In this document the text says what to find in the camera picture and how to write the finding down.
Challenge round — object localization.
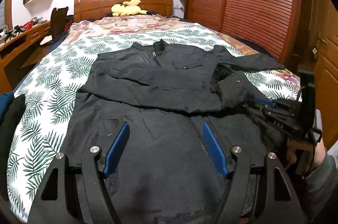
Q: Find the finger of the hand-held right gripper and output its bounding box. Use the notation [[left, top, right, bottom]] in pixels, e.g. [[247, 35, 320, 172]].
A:
[[253, 98, 299, 111], [244, 104, 275, 122]]

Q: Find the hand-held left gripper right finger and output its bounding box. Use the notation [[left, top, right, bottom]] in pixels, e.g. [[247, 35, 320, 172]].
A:
[[201, 122, 311, 224]]

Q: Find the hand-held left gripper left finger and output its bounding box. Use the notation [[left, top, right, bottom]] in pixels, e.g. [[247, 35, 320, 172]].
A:
[[28, 122, 130, 224]]

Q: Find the black jacket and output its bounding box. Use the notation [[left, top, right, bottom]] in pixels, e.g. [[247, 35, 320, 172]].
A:
[[62, 39, 286, 224]]

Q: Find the person's right forearm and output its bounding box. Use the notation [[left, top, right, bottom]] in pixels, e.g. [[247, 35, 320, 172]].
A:
[[304, 148, 338, 216]]

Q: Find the person's right hand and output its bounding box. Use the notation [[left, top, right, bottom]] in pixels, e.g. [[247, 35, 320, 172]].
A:
[[286, 138, 329, 177]]

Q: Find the wooden door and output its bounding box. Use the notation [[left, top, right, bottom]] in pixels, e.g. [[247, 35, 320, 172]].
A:
[[312, 0, 338, 145]]

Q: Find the leaf print blanket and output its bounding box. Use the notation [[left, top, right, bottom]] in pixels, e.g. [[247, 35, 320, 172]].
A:
[[7, 23, 301, 219]]

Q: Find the dark cloth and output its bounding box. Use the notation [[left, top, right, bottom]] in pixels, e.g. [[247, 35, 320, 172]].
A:
[[0, 92, 25, 187]]

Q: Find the floral blanket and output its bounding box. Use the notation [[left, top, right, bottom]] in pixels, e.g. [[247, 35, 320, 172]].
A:
[[63, 15, 303, 98]]

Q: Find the yellow plush toy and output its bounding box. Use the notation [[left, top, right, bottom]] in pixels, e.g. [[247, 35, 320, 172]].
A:
[[111, 0, 148, 17]]

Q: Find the dark wooden chair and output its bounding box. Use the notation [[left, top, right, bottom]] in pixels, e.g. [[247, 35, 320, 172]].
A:
[[40, 6, 70, 46]]

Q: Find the wooden desk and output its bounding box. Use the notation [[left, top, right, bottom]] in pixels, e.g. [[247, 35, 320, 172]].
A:
[[0, 20, 52, 92]]

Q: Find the wooden headboard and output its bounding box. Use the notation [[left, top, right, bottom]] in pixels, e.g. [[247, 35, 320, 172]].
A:
[[74, 0, 173, 22]]

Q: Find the black metal tool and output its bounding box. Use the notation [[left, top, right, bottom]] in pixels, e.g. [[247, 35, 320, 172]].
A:
[[0, 26, 24, 43]]

